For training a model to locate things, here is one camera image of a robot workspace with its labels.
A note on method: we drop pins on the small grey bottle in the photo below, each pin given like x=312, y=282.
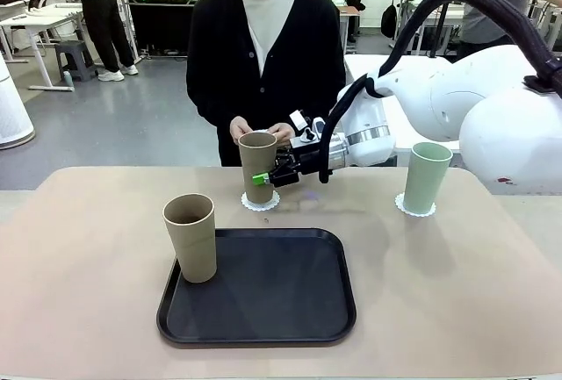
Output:
x=68, y=81

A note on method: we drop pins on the black vertical pole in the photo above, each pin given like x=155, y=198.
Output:
x=441, y=33

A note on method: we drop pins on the white desk with grey legs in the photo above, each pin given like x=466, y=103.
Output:
x=410, y=5

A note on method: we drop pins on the black sleeved left forearm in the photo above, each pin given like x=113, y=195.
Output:
x=327, y=101

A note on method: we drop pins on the person in grey t-shirt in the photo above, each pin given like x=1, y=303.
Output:
x=487, y=29

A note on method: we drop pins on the black plastic serving tray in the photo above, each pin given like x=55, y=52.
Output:
x=272, y=292

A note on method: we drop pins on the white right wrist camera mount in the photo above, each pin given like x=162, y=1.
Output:
x=297, y=120

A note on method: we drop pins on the white cylindrical air purifier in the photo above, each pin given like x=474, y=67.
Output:
x=13, y=108

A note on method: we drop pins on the person in black cardigan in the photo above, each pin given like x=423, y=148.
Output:
x=219, y=46

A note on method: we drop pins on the light tan tall cup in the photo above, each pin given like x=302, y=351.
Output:
x=193, y=244

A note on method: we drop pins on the grey plastic step stool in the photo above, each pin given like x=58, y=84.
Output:
x=77, y=57

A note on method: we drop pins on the person's right hand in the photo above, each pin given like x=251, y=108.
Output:
x=241, y=127

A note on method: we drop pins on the person's left hand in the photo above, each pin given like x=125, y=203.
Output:
x=283, y=131

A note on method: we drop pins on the mint green tall cup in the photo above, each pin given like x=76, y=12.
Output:
x=423, y=182

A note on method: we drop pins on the dark brown tall cup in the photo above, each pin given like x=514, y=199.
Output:
x=257, y=165

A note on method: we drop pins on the black sleeved right forearm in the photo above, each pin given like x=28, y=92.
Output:
x=211, y=112

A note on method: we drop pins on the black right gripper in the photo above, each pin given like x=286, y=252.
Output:
x=309, y=158

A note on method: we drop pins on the black backpack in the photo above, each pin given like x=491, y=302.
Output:
x=388, y=22

